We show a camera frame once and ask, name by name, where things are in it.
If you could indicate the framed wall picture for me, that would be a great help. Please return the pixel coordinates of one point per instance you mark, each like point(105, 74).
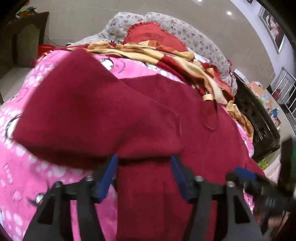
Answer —
point(273, 28)

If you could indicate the red plastic bucket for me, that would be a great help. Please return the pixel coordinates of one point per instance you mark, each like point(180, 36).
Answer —
point(45, 48)

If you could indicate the pink penguin quilt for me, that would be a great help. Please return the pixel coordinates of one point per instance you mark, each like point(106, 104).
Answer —
point(46, 185)

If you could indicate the red yellow checked blanket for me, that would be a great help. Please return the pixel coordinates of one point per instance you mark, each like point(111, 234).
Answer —
point(203, 77)

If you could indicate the dark wooden headboard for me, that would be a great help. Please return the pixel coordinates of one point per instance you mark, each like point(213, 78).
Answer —
point(266, 138)

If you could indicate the dark wooden desk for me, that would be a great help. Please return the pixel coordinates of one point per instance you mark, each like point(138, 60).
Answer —
point(20, 40)

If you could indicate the metal rack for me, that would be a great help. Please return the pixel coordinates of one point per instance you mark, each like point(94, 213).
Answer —
point(283, 91)

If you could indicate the dark red knit garment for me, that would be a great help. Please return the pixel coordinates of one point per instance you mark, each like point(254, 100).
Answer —
point(81, 114)

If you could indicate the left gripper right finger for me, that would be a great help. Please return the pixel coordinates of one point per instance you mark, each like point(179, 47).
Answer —
point(234, 219)

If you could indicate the red heart pillow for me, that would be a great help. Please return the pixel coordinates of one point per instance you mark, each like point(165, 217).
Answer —
point(152, 31)

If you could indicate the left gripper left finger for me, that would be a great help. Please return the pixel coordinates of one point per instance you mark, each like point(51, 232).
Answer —
point(52, 220)

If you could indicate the grey floral pillow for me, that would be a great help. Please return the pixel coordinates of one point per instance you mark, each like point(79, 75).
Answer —
point(116, 30)

